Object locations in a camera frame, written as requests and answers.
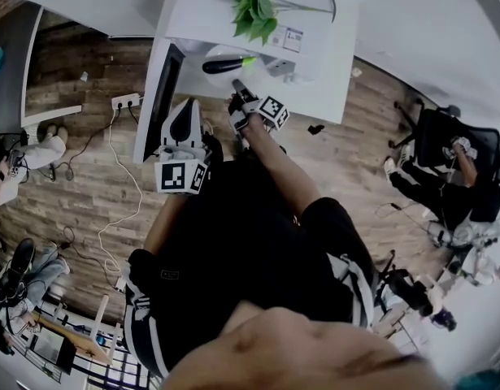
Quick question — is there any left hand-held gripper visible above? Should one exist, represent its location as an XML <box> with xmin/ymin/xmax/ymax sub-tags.
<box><xmin>153</xmin><ymin>97</ymin><xmax>213</xmax><ymax>197</ymax></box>

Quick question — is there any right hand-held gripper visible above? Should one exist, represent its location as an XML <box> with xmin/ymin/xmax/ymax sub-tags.
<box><xmin>227</xmin><ymin>78</ymin><xmax>292</xmax><ymax>132</ymax></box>

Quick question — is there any purple eggplant with green stem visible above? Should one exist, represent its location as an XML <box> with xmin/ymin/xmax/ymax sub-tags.
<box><xmin>202</xmin><ymin>54</ymin><xmax>259</xmax><ymax>76</ymax></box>

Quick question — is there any person's left forearm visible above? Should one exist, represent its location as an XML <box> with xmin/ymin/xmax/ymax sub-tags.
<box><xmin>143</xmin><ymin>191</ymin><xmax>190</xmax><ymax>258</ymax></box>

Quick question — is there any person's right forearm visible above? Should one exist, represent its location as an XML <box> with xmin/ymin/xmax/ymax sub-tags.
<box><xmin>243</xmin><ymin>114</ymin><xmax>323</xmax><ymax>221</ymax></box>

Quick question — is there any round turntable plate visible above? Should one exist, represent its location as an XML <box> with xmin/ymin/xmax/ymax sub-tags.
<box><xmin>202</xmin><ymin>44</ymin><xmax>259</xmax><ymax>92</ymax></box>

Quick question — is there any white power strip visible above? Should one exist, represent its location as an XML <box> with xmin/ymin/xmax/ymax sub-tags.
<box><xmin>111</xmin><ymin>93</ymin><xmax>141</xmax><ymax>112</ymax></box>

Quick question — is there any white label sticker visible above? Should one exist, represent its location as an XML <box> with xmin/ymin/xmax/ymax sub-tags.
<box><xmin>272</xmin><ymin>25</ymin><xmax>305</xmax><ymax>54</ymax></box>

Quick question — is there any green artificial plant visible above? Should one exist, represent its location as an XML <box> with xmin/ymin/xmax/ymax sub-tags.
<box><xmin>228</xmin><ymin>0</ymin><xmax>334</xmax><ymax>48</ymax></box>

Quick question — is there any person's black striped shirt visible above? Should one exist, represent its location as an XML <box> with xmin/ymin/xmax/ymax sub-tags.
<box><xmin>122</xmin><ymin>152</ymin><xmax>379</xmax><ymax>379</ymax></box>

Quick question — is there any black office chair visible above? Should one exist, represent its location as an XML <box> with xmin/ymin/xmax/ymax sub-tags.
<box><xmin>389</xmin><ymin>98</ymin><xmax>500</xmax><ymax>186</ymax></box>

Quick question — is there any white metal rack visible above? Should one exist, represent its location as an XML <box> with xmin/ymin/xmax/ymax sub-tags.
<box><xmin>80</xmin><ymin>292</ymin><xmax>161</xmax><ymax>390</ymax></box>

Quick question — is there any wooden board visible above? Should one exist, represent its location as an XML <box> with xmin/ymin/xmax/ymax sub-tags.
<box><xmin>32</xmin><ymin>313</ymin><xmax>112</xmax><ymax>366</ymax></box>

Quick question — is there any person's face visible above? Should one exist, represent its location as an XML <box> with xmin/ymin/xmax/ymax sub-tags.
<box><xmin>159</xmin><ymin>298</ymin><xmax>452</xmax><ymax>390</ymax></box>

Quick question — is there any black monitor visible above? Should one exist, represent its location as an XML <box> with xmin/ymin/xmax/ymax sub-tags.
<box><xmin>28</xmin><ymin>327</ymin><xmax>78</xmax><ymax>376</ymax></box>

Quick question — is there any long white cable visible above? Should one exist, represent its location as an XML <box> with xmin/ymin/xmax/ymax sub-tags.
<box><xmin>97</xmin><ymin>109</ymin><xmax>146</xmax><ymax>280</ymax></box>

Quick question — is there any black looped cable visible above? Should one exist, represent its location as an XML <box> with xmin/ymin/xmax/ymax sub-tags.
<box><xmin>307</xmin><ymin>0</ymin><xmax>337</xmax><ymax>24</ymax></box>

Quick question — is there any grey table with white frame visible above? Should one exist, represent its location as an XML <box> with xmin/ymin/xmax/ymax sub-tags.
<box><xmin>0</xmin><ymin>0</ymin><xmax>85</xmax><ymax>128</ymax></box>

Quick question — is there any thin floor cable with plug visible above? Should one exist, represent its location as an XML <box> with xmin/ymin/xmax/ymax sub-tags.
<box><xmin>374</xmin><ymin>201</ymin><xmax>432</xmax><ymax>221</ymax></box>

